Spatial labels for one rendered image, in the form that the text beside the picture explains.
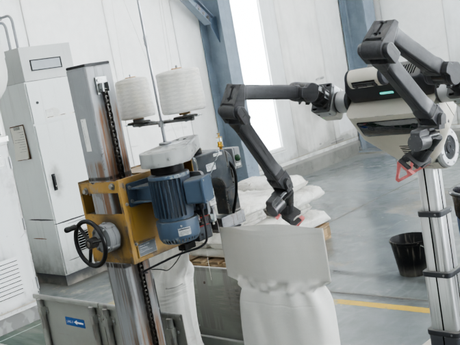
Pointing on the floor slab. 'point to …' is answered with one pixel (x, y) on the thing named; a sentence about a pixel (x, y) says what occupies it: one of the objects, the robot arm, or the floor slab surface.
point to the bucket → (409, 253)
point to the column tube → (125, 298)
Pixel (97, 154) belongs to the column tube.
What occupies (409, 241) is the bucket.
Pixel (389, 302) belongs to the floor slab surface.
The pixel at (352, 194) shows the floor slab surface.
